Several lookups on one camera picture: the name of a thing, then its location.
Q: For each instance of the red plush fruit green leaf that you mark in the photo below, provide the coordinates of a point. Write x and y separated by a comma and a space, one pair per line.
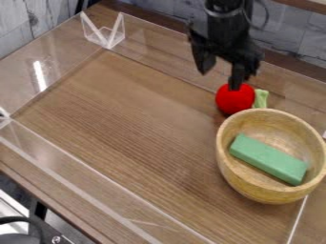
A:
237, 101

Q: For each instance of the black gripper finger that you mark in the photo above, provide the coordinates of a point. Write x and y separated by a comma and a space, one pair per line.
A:
237, 76
203, 56

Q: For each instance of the clear acrylic tray wall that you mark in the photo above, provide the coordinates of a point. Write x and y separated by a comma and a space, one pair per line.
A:
110, 213

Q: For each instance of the black metal table frame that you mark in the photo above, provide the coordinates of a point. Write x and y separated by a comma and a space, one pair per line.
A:
51, 235

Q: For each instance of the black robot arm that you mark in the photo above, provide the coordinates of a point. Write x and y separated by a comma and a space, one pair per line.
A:
219, 35

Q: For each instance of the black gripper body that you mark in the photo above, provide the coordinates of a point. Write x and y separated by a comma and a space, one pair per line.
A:
238, 50

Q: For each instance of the green rectangular block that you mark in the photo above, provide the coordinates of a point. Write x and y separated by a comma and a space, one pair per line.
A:
269, 159

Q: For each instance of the wooden bowl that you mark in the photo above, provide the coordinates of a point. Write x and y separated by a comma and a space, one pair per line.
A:
285, 132

